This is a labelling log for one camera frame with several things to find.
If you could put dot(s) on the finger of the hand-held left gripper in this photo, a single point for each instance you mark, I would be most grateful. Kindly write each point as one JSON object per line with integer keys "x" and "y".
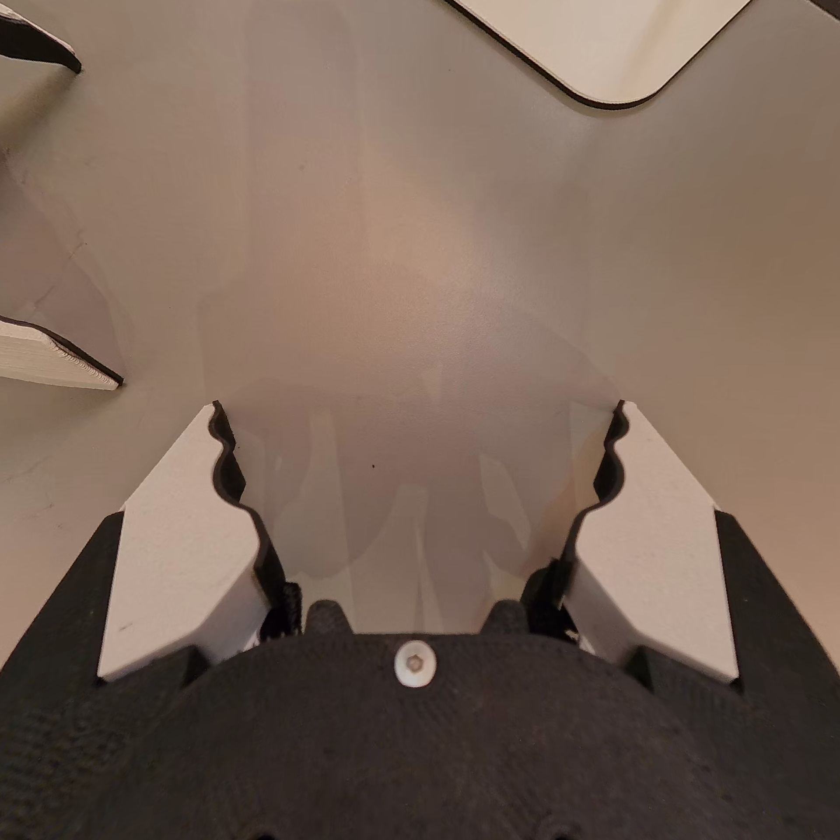
{"x": 39, "y": 361}
{"x": 23, "y": 40}

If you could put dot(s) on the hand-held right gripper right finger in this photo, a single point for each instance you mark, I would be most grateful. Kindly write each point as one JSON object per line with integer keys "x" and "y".
{"x": 656, "y": 564}

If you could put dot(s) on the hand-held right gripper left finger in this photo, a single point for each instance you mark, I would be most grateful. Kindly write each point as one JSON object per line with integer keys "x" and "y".
{"x": 177, "y": 564}

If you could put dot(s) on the white board with black edge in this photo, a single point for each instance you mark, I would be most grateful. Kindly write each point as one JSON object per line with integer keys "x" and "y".
{"x": 590, "y": 46}

